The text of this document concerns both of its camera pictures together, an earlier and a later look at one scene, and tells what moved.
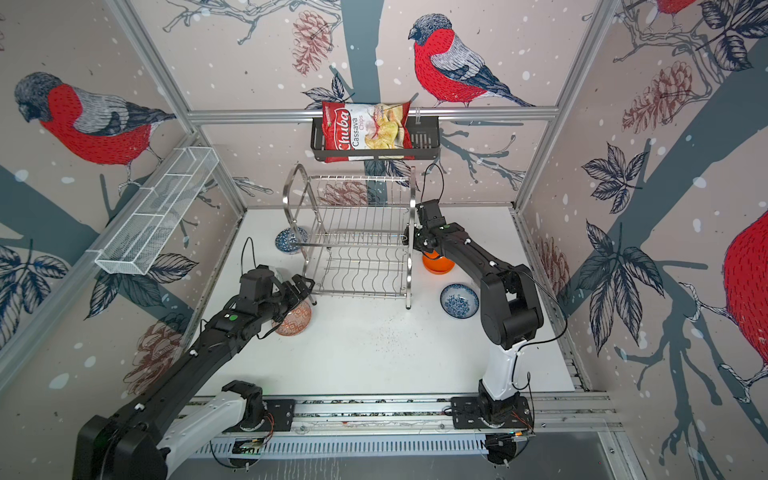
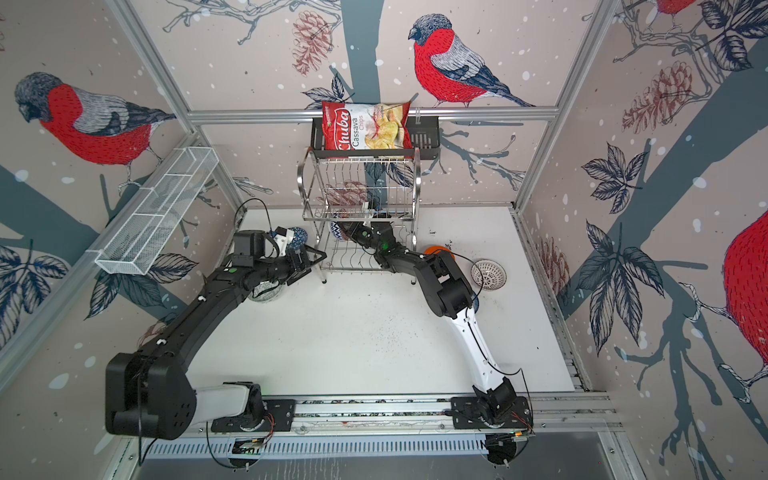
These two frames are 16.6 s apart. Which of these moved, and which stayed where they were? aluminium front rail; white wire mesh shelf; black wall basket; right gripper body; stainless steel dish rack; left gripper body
Moved: right gripper body; stainless steel dish rack; left gripper body
Stayed: aluminium front rail; white wire mesh shelf; black wall basket
